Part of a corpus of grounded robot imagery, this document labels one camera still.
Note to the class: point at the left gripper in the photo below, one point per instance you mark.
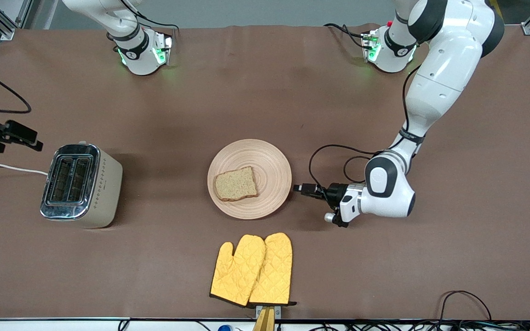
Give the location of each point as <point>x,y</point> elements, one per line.
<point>336,192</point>

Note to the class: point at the round wooden plate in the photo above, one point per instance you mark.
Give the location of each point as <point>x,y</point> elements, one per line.
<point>269,161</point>

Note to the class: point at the brown bread toast slice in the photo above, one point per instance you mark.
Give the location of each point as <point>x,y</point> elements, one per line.
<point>236,185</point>

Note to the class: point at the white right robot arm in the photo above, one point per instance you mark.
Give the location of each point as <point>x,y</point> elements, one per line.
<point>138,57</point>

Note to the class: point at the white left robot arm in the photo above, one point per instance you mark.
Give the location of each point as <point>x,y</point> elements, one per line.
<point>444,69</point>

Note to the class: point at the yellow quilted oven mitt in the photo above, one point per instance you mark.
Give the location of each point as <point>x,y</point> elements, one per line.
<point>274,271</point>
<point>237,271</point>

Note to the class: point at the cream and chrome toaster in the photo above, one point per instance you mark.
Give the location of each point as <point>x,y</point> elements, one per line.
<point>99,188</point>

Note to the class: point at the brown table cover cloth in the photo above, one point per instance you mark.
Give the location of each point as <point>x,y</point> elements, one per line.
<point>154,257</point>

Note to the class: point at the wooden stick with metal bracket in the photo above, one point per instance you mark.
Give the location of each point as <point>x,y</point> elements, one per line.
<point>265,322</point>

